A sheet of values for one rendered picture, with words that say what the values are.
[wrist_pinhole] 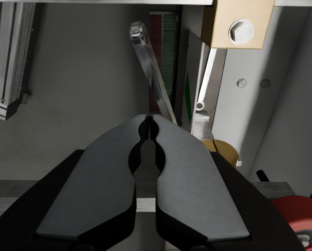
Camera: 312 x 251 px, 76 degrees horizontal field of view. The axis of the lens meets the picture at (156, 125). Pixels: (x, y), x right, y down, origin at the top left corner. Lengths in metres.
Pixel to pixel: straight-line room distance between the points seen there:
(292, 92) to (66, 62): 0.99
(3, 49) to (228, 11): 0.90
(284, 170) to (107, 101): 0.92
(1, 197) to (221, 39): 0.33
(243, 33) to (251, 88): 0.30
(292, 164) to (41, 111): 1.22
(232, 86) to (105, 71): 0.77
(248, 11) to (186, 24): 0.14
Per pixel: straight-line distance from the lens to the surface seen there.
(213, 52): 0.35
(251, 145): 0.58
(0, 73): 1.06
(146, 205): 0.30
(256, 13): 0.22
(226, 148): 0.26
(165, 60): 0.34
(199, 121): 0.36
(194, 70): 0.28
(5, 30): 0.98
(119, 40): 1.06
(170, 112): 0.15
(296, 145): 0.48
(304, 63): 0.48
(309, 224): 0.30
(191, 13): 0.34
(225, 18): 0.21
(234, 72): 0.46
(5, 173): 1.82
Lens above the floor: 1.04
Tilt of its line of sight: 58 degrees down
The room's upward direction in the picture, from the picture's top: 180 degrees clockwise
